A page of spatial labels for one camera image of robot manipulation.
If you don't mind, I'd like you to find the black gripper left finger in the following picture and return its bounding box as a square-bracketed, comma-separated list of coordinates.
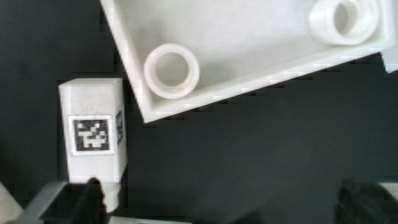
[17, 177, 111, 224]

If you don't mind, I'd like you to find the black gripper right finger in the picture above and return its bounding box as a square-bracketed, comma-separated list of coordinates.
[335, 179, 398, 224]

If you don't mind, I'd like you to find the white table leg with tag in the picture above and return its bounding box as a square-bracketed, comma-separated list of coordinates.
[59, 78, 127, 212]

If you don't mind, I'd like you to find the white square tabletop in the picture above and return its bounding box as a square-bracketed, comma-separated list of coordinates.
[100, 0, 398, 122]

